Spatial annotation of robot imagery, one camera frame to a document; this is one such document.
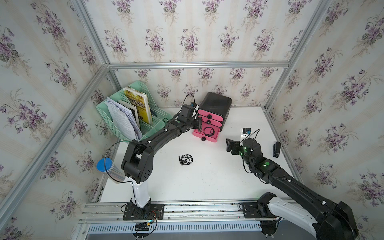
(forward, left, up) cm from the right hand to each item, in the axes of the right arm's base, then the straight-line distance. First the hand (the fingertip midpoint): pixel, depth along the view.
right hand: (235, 139), depth 81 cm
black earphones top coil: (-5, +28, -16) cm, 33 cm away
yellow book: (+24, +57, +7) cm, 62 cm away
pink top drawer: (+20, +13, -2) cm, 23 cm away
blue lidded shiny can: (-17, +64, +3) cm, 66 cm away
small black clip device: (+3, -30, -15) cm, 33 cm away
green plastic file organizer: (+31, +50, -16) cm, 61 cm away
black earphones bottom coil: (+17, +13, -16) cm, 27 cm away
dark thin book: (+20, +61, +3) cm, 64 cm away
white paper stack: (+6, +60, +10) cm, 61 cm away
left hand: (+13, +18, 0) cm, 22 cm away
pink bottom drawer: (+10, +10, -14) cm, 20 cm away
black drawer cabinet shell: (+31, +7, -3) cm, 32 cm away
